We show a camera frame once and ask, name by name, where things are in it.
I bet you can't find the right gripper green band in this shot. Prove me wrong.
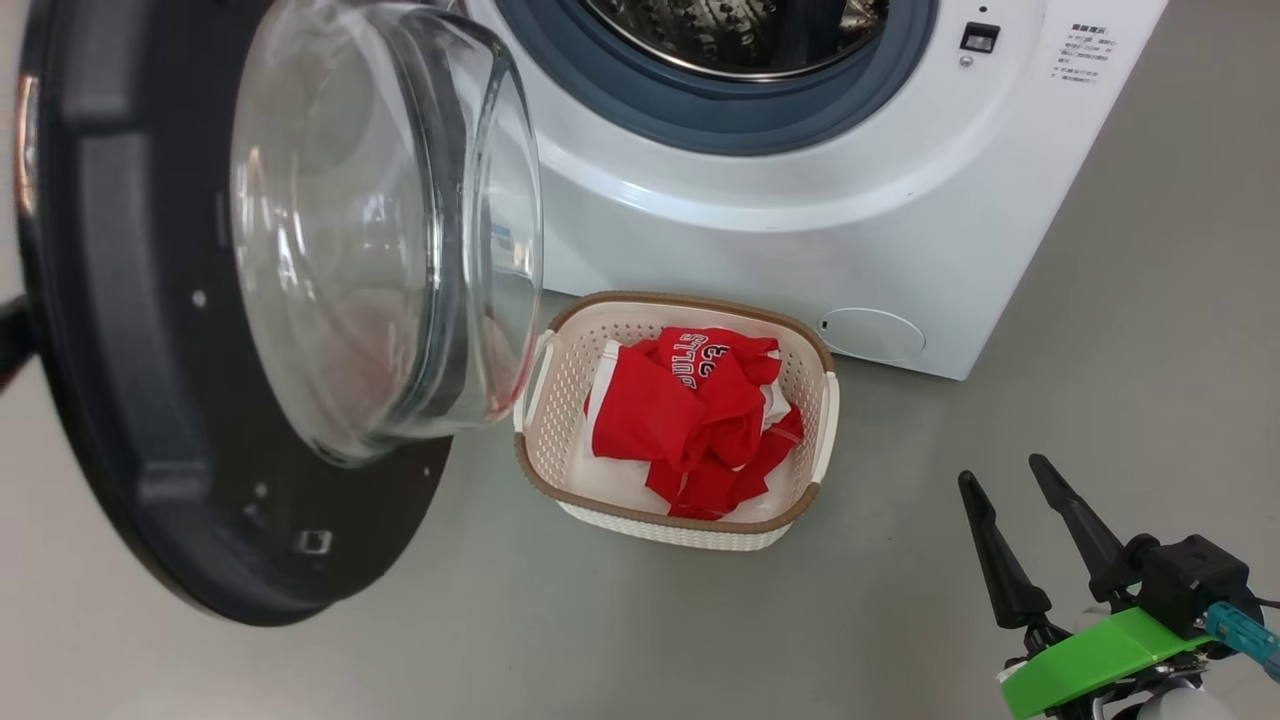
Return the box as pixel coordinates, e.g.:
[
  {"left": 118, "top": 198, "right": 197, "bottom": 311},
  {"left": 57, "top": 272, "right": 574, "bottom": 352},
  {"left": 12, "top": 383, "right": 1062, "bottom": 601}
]
[{"left": 957, "top": 453, "right": 1218, "bottom": 720}]

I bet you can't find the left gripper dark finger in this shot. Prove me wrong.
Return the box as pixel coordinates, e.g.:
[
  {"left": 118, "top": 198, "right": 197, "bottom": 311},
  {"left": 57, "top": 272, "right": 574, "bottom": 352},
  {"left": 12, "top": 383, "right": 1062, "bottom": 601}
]
[{"left": 0, "top": 295, "right": 41, "bottom": 393}]

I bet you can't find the black glass washing machine door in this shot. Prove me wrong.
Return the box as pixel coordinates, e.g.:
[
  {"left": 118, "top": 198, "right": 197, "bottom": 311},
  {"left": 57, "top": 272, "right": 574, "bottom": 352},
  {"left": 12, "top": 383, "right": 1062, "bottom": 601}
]
[{"left": 15, "top": 0, "right": 546, "bottom": 628}]

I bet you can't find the red jersey with lettering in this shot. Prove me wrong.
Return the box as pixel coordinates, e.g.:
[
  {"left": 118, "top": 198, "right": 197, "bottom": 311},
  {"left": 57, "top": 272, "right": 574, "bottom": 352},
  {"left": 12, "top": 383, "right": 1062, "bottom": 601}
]
[{"left": 585, "top": 327, "right": 804, "bottom": 521}]

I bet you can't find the white front-load washing machine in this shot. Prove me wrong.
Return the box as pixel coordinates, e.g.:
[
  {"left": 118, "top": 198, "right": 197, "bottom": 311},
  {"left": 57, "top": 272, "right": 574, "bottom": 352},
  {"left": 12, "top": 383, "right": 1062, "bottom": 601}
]
[{"left": 455, "top": 0, "right": 1169, "bottom": 381}]

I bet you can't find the cream perforated laundry basket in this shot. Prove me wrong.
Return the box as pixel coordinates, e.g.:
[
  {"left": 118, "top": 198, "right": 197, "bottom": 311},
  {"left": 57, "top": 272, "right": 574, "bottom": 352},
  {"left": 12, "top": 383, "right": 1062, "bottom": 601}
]
[{"left": 513, "top": 291, "right": 841, "bottom": 552}]

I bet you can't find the right teal cable connector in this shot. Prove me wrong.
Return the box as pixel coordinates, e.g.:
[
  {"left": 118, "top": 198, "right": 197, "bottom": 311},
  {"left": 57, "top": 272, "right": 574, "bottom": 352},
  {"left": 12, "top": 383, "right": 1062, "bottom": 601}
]
[{"left": 1205, "top": 602, "right": 1280, "bottom": 683}]

